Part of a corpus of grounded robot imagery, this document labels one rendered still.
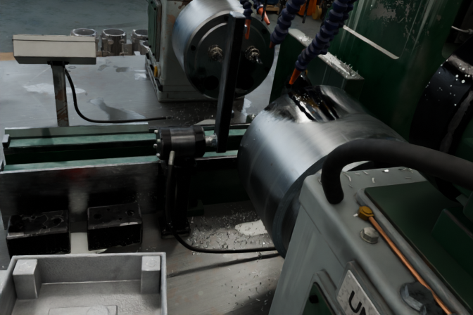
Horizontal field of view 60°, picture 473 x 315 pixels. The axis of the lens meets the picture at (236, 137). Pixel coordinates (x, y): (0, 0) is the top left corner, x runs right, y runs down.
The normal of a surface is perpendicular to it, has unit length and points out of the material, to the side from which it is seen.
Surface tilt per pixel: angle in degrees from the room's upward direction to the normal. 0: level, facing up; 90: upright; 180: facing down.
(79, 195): 90
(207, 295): 0
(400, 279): 0
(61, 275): 90
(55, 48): 55
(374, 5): 90
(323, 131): 28
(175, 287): 0
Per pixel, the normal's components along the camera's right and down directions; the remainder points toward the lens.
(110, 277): 0.16, 0.53
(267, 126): -0.69, -0.45
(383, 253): 0.14, -0.85
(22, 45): 0.33, -0.06
